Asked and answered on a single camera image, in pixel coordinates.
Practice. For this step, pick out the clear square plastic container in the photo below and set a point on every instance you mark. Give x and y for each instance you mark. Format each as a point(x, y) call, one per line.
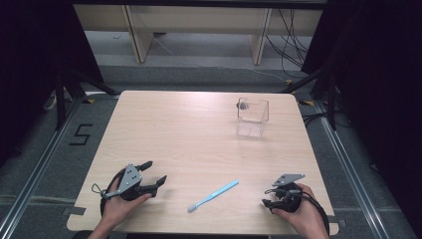
point(252, 116)

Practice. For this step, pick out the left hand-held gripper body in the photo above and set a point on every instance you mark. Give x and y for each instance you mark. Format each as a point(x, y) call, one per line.
point(130, 179)

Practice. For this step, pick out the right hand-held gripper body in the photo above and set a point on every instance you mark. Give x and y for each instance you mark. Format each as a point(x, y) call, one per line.
point(287, 195)

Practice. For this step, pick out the metal floor rail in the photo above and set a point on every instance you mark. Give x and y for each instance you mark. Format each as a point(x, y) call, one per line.
point(351, 172)
point(36, 166)

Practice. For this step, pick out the light wooden furniture frame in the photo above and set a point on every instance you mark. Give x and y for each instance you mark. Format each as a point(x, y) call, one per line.
point(195, 23)

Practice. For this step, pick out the small dark object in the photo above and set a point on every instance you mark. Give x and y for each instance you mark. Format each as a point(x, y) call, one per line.
point(244, 106)

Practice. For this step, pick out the person's right hand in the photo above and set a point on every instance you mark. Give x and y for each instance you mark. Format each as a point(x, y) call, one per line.
point(307, 215)

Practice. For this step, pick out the black metal stand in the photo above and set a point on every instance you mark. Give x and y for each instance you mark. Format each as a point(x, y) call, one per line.
point(71, 89)
point(320, 88)

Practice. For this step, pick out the light blue toothbrush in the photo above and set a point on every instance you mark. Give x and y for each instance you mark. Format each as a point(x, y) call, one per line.
point(213, 195)

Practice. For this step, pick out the person's left hand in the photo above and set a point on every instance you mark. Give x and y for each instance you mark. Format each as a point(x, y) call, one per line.
point(123, 206)

